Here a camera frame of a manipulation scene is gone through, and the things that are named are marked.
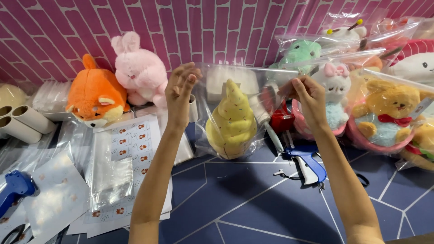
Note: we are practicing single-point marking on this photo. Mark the white box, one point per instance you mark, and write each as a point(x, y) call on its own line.
point(232, 83)

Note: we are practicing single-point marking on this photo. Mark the empty clear bags stack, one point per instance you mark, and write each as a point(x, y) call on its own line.
point(108, 169)

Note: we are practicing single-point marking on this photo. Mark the clear plastic zip bag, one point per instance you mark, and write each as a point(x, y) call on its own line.
point(261, 88)

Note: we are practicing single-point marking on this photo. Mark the cream round plush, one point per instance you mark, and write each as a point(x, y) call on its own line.
point(12, 96)

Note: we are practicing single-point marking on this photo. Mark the yellow bear plush red bow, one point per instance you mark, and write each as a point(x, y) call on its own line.
point(390, 115)

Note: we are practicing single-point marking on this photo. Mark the green plush toy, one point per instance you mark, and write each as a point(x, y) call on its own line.
point(298, 54)

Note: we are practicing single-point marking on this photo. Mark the orange fox plush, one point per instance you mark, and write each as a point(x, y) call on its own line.
point(96, 93)

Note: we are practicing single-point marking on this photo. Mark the fox sticker sheets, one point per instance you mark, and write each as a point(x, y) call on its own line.
point(142, 142)

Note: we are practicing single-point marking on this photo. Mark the blue tagging gun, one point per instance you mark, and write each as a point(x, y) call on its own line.
point(15, 189)
point(310, 162)

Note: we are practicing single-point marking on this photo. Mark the white plush with antennae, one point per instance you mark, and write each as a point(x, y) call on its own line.
point(346, 32)

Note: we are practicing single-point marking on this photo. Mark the person's right hand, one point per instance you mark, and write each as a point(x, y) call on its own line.
point(310, 101)

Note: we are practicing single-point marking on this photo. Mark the yellow burger plush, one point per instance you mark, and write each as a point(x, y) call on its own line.
point(420, 145)

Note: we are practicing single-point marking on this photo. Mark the black scissors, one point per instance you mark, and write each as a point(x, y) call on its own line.
point(13, 235)

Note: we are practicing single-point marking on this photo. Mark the cardboard tube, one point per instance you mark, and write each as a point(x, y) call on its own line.
point(32, 118)
point(18, 130)
point(4, 110)

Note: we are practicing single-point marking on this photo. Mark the orange plush toy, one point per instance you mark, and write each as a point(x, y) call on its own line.
point(373, 62)

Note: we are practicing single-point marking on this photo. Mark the red tape dispenser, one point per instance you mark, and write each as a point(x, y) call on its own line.
point(283, 118)

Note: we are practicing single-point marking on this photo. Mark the white and red plush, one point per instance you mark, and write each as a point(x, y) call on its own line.
point(415, 64)

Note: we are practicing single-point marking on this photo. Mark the pink bunny plush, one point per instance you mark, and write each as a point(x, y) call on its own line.
point(139, 73)

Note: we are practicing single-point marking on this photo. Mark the peeled sticker backing sheet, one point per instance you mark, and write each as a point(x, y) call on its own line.
point(56, 196)

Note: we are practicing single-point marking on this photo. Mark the white paper roll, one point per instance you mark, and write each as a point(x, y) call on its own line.
point(193, 108)

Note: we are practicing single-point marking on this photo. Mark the pile of small clear packets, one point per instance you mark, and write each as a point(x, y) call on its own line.
point(51, 96)

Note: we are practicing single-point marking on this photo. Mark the white cat plush pink bow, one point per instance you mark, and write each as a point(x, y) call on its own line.
point(334, 89)

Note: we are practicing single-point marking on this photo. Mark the person's left hand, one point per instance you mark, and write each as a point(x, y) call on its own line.
point(179, 98)

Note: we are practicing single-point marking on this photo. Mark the yellow ice cream plush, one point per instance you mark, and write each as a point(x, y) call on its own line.
point(232, 122)

